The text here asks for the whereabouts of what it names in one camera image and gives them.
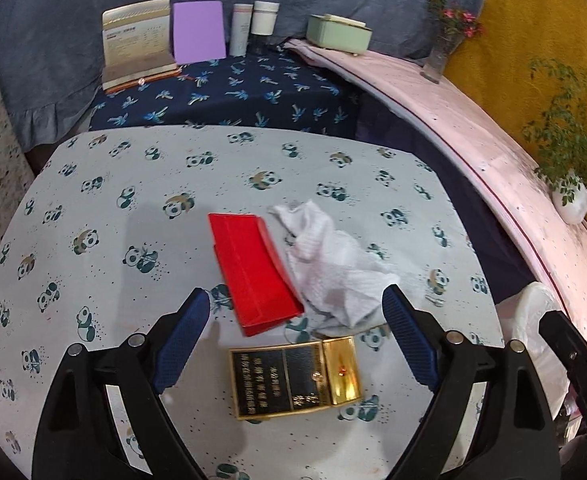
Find green plant in white pot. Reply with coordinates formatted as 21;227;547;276
522;57;587;223

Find gold and black box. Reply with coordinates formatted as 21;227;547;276
229;336;363;421

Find white paper tissue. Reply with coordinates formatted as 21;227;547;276
268;200;404;336

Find slim white bottle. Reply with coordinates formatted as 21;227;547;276
230;3;252;57

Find yellow cloth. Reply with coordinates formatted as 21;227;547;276
443;0;587;281

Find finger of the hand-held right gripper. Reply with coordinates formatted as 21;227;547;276
538;310;587;461

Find bin with white liner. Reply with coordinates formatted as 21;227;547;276
496;281;574;411

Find pink cloth covered board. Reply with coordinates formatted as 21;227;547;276
283;37;587;411

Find glass vase with red flowers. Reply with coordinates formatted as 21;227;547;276
421;0;484;84

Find navy leaf print cloth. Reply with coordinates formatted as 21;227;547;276
88;52;361;138

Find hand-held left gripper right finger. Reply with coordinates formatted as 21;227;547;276
382;283;559;480

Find beige gift box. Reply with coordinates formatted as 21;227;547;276
101;0;179;95

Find pale green box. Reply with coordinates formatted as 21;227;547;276
306;13;373;56

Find panda print tablecloth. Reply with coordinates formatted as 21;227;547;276
0;125;507;480

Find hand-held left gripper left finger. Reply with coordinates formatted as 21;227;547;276
32;287;211;480

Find wide white bottle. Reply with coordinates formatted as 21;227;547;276
250;0;279;56

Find red cardboard box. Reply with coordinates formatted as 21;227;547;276
208;213;305;338

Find dark purple cloth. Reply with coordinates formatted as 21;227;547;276
356;95;537;306

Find purple card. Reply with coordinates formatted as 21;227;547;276
172;0;227;66

